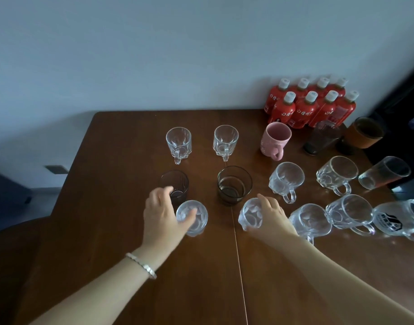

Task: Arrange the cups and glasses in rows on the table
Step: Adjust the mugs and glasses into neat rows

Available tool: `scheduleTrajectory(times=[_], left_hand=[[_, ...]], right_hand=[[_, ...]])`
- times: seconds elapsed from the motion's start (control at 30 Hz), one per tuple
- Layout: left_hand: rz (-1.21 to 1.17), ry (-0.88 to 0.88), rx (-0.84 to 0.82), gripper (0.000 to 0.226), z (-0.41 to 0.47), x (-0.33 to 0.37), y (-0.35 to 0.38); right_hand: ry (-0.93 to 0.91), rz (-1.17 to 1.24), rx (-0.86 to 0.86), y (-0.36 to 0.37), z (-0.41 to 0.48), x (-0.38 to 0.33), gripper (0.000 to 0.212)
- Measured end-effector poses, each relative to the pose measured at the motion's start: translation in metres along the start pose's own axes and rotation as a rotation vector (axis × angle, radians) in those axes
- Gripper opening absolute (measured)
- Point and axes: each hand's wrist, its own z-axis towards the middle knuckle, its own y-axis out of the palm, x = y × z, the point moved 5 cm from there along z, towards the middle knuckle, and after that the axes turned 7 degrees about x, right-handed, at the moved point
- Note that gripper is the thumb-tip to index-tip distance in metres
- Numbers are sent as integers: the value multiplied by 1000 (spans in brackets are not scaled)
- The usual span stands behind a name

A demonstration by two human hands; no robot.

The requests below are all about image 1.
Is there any person's right hand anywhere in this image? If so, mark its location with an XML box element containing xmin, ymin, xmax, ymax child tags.
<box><xmin>247</xmin><ymin>194</ymin><xmax>300</xmax><ymax>241</ymax></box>

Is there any person's left hand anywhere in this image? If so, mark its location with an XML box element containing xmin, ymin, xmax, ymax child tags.
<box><xmin>142</xmin><ymin>186</ymin><xmax>198</xmax><ymax>250</ymax></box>

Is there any small smoky glass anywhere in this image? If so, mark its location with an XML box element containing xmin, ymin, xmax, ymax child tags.
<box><xmin>160</xmin><ymin>170</ymin><xmax>190</xmax><ymax>207</ymax></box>

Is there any dark smoky wide cup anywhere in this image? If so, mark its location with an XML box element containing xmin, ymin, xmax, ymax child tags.
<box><xmin>217</xmin><ymin>165</ymin><xmax>254</xmax><ymax>207</ymax></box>

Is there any pink ceramic mug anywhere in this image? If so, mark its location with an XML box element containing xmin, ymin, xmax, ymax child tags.
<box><xmin>260</xmin><ymin>123</ymin><xmax>292</xmax><ymax>161</ymax></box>

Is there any dark smoky tall glass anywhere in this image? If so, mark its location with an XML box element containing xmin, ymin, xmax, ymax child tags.
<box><xmin>303</xmin><ymin>120</ymin><xmax>343</xmax><ymax>156</ymax></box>

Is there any clear tumbler with red print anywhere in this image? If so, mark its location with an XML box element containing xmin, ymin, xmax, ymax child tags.
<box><xmin>358</xmin><ymin>156</ymin><xmax>412</xmax><ymax>191</ymax></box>

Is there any glass mug with black logo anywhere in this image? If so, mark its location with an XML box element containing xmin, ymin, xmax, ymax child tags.
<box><xmin>373</xmin><ymin>199</ymin><xmax>414</xmax><ymax>243</ymax></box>

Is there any brown banded glass cup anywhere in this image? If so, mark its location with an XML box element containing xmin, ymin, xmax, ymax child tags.
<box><xmin>341</xmin><ymin>117</ymin><xmax>386</xmax><ymax>155</ymax></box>

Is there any person's left forearm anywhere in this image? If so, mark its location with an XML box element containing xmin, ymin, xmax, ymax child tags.
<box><xmin>30</xmin><ymin>246</ymin><xmax>167</xmax><ymax>325</ymax></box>

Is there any person's right forearm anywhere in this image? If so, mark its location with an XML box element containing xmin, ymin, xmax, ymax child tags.
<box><xmin>258</xmin><ymin>233</ymin><xmax>414</xmax><ymax>325</ymax></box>

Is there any brown wooden table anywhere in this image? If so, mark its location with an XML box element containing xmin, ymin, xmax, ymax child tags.
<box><xmin>10</xmin><ymin>110</ymin><xmax>414</xmax><ymax>325</ymax></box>

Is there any group of red drink bottles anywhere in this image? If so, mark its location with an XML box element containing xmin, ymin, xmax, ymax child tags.
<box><xmin>263</xmin><ymin>76</ymin><xmax>360</xmax><ymax>129</ymax></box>

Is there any dark wooden chair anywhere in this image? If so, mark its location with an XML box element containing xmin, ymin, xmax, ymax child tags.
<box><xmin>0</xmin><ymin>215</ymin><xmax>53</xmax><ymax>325</ymax></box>

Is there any black water dispenser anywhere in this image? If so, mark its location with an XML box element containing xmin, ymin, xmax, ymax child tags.
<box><xmin>371</xmin><ymin>60</ymin><xmax>414</xmax><ymax>214</ymax></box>

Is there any silver link bracelet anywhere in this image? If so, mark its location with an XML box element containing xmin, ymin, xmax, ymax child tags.
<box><xmin>125</xmin><ymin>252</ymin><xmax>157</xmax><ymax>280</ymax></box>

